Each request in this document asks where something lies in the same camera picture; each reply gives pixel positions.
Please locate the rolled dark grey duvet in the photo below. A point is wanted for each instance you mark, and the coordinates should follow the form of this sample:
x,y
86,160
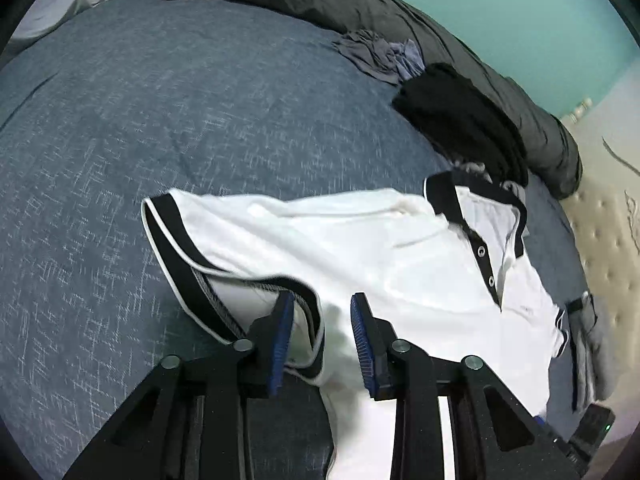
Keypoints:
x,y
350,0

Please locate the crumpled purple-grey garment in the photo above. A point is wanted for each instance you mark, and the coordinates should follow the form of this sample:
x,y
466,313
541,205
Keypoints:
x,y
375,55

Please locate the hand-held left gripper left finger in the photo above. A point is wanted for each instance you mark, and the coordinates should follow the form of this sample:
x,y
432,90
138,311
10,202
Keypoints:
x,y
280,350

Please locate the blue patterned bed sheet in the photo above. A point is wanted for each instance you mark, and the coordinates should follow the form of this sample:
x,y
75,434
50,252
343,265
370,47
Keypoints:
x,y
150,135

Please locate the folded grey sweater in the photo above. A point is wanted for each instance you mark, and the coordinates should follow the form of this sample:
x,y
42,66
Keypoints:
x,y
600,360

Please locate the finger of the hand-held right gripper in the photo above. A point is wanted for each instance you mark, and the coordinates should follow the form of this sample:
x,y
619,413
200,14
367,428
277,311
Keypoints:
x,y
550,432

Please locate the white polo shirt black trim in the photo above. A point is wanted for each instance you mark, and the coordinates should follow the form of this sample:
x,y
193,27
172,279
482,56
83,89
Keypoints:
x,y
375,260

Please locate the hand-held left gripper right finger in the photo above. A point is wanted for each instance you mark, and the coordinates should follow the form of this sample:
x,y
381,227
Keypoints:
x,y
362,345

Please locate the cream tufted headboard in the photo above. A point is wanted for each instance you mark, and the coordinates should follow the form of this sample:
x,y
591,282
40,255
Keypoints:
x,y
605,235

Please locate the folded black garment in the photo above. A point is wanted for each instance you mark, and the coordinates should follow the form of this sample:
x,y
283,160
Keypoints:
x,y
582,312

